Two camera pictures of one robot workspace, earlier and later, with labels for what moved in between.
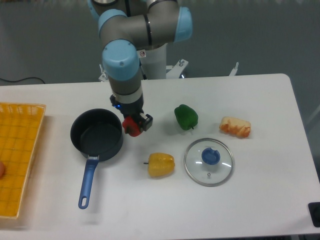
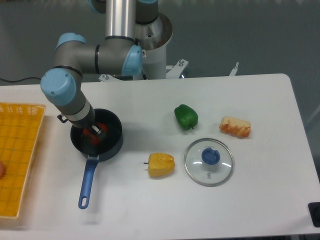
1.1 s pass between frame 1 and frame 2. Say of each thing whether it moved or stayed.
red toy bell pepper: moved
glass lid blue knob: stayed
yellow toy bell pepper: stayed
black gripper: moved
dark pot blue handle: stayed
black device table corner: stayed
